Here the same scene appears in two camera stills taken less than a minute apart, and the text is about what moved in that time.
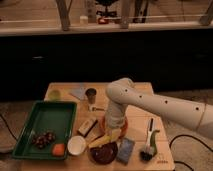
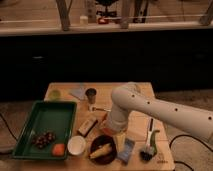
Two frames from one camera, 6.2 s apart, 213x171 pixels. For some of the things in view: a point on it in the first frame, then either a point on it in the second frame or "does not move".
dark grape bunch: [44, 139] does not move
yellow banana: [100, 142] -> [101, 151]
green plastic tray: [54, 115] does not move
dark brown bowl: [103, 154] does not move
